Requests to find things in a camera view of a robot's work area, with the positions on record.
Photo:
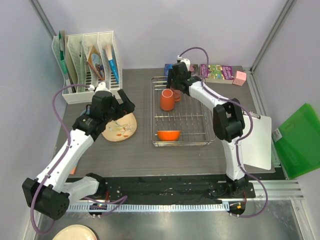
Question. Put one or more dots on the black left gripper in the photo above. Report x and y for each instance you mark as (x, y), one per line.
(126, 107)

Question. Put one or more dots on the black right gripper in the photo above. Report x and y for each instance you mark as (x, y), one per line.
(171, 76)

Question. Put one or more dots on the beige bird-painted plate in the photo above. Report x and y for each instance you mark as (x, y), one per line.
(121, 129)

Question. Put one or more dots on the orange ceramic bowl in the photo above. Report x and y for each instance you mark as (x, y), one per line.
(168, 135)

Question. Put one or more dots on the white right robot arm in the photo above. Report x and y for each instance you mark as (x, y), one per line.
(228, 121)

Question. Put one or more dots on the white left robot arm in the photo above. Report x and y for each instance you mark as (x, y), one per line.
(47, 193)

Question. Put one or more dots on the blue Jane Eyre book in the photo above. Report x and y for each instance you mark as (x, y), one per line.
(167, 68)

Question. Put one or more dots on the orange ceramic mug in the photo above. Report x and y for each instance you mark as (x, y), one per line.
(168, 98)

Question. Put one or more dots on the purple paperback book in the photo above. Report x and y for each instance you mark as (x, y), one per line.
(220, 74)

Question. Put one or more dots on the blue booklet in organizer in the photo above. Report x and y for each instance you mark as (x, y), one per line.
(109, 50)

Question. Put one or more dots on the illustrated booklet in organizer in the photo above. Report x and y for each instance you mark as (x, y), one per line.
(95, 62)

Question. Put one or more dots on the white file organizer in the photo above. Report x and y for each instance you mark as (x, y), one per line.
(79, 72)

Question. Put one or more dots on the pink cube power socket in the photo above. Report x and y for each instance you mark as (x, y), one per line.
(239, 78)

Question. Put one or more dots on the orange blue marker pen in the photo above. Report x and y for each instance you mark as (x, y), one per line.
(72, 172)

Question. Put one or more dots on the green folder in organizer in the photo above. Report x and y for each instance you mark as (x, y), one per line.
(62, 49)

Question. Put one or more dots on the white clipboard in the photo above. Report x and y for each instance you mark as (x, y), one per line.
(257, 147)

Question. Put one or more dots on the cream plate bottom edge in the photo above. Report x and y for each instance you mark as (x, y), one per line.
(76, 232)

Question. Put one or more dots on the green plastic folder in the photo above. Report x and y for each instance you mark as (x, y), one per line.
(297, 142)

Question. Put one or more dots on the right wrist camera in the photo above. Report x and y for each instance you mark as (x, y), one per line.
(184, 60)

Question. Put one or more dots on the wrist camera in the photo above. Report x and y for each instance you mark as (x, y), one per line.
(184, 60)
(100, 87)

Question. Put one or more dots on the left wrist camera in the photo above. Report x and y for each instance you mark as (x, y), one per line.
(100, 87)

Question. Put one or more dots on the metal wire dish rack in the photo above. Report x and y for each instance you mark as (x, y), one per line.
(189, 116)

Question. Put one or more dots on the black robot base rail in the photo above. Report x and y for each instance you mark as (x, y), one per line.
(173, 190)

